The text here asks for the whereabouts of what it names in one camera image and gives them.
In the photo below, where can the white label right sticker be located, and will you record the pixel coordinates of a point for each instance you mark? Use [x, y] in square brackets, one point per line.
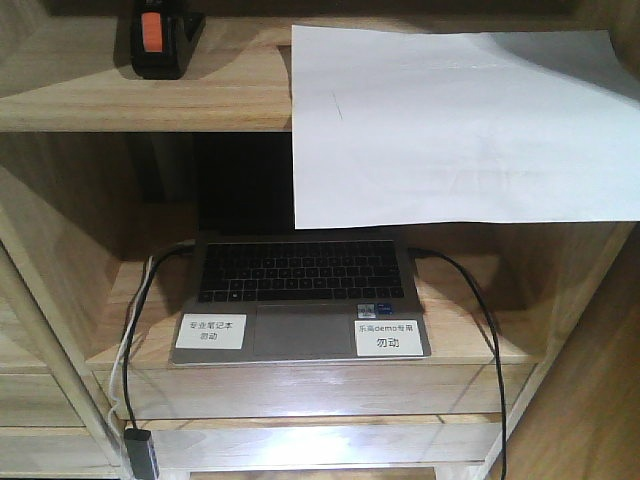
[388, 338]

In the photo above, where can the white paper sheet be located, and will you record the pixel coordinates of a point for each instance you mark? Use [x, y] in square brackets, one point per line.
[515, 127]

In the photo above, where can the white label sticker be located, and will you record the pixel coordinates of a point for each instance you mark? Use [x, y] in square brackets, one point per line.
[388, 338]
[211, 331]

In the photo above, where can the grey open laptop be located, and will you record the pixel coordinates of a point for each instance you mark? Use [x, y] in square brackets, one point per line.
[302, 291]

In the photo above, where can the white label left sticker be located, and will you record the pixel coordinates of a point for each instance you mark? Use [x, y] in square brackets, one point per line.
[211, 331]

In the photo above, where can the grey usb hub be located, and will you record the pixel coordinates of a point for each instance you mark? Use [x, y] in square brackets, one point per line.
[141, 452]

